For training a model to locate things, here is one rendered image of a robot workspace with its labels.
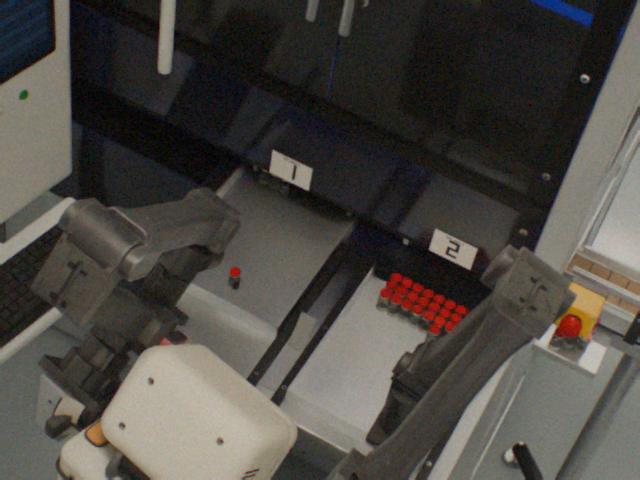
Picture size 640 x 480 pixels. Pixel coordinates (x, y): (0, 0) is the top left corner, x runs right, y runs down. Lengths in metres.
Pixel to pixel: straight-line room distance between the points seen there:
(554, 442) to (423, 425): 1.76
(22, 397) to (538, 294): 1.91
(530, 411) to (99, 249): 2.10
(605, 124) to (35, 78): 1.02
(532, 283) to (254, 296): 0.86
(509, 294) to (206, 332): 0.86
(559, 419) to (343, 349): 1.23
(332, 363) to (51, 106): 0.72
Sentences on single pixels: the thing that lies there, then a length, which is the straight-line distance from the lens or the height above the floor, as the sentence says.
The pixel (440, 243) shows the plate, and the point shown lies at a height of 1.02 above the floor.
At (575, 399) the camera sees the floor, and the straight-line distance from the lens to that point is 3.49.
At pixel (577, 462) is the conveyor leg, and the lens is 2.89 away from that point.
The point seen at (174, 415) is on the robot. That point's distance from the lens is 1.64.
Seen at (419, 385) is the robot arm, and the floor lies 1.16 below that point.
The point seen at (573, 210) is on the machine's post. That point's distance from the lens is 2.15.
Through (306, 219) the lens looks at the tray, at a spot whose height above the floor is 0.88.
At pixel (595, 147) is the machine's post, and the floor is 1.39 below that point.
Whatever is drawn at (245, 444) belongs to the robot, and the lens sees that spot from 1.60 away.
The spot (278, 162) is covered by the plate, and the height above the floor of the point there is 1.03.
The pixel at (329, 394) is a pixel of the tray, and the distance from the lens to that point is 2.25.
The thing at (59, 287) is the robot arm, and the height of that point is 1.55.
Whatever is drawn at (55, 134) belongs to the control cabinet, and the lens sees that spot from 2.51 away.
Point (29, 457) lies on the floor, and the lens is 3.18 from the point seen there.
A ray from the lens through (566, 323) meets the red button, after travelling 2.30.
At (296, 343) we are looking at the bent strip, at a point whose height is 0.89.
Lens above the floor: 2.75
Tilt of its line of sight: 49 degrees down
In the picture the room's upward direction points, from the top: 12 degrees clockwise
